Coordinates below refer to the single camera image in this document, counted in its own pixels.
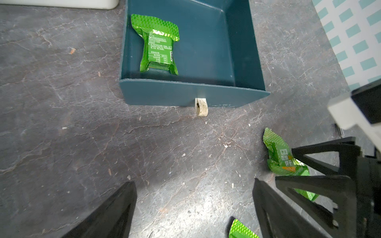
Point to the grey plastic toolbox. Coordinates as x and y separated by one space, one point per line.
80 4

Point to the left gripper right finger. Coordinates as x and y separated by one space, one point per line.
277 218

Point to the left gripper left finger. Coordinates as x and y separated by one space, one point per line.
112 219

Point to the green cookie pack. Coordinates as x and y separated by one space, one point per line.
281 161
159 37
239 230

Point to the teal drawer cabinet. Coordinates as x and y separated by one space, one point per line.
217 56

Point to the green cookie pack front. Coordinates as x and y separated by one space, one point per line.
239 230

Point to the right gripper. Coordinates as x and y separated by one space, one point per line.
364 184

